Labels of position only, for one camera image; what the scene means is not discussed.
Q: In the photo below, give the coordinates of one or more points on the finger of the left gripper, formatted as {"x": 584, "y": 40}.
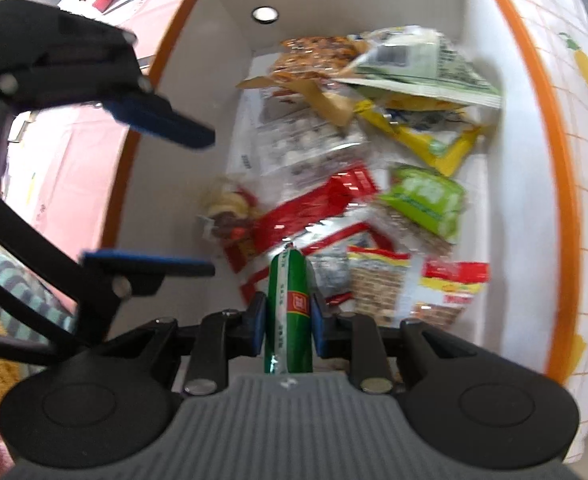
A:
{"x": 153, "y": 115}
{"x": 136, "y": 275}

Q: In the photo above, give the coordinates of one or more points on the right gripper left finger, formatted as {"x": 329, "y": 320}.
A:
{"x": 221, "y": 337}

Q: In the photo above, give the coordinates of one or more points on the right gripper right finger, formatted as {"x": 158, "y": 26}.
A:
{"x": 355, "y": 338}

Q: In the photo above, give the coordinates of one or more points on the green sausage stick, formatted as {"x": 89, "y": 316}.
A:
{"x": 288, "y": 319}

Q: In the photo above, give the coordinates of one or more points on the white spicy strip packet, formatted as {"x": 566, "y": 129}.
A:
{"x": 330, "y": 105}

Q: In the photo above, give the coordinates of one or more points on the small round pastry packet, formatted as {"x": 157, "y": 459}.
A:
{"x": 229, "y": 210}

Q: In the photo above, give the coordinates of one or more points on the red snack bag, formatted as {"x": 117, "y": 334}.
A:
{"x": 320, "y": 223}

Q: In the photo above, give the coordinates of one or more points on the clear white balls packet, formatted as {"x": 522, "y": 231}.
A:
{"x": 272, "y": 138}

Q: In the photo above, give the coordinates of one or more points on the green snack packet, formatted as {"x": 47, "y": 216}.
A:
{"x": 432, "y": 201}

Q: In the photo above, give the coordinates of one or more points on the orange dried snack packet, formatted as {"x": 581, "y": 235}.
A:
{"x": 316, "y": 57}

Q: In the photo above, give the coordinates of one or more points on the yellow snack bag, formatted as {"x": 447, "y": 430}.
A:
{"x": 441, "y": 139}

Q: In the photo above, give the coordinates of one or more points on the large white chip bag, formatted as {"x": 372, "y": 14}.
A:
{"x": 418, "y": 61}

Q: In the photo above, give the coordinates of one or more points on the orange cracker snack bag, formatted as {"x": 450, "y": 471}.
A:
{"x": 392, "y": 287}

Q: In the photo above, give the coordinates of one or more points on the pink checkered table mat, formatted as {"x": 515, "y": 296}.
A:
{"x": 75, "y": 151}

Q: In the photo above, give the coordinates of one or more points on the orange storage box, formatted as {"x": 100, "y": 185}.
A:
{"x": 522, "y": 214}

